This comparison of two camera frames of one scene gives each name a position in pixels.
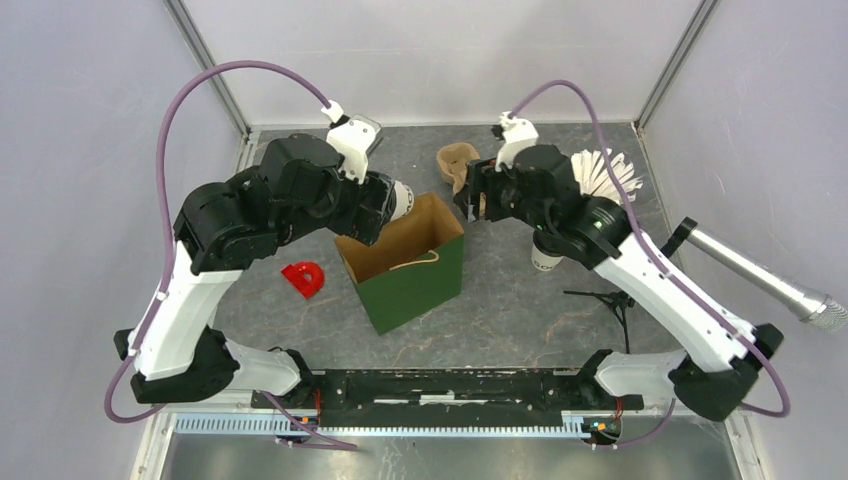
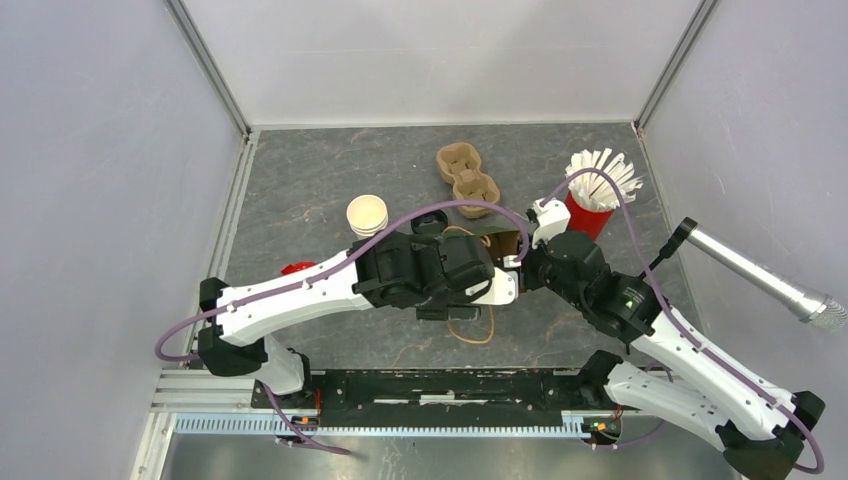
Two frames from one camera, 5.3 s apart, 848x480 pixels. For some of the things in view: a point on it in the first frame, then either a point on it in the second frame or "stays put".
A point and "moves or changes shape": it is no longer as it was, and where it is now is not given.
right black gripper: x=481 y=176 → x=529 y=279
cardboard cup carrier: x=452 y=162 stays put
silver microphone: x=816 y=309 stays put
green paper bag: x=415 y=264 moves or changes shape
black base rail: x=447 y=398 stays put
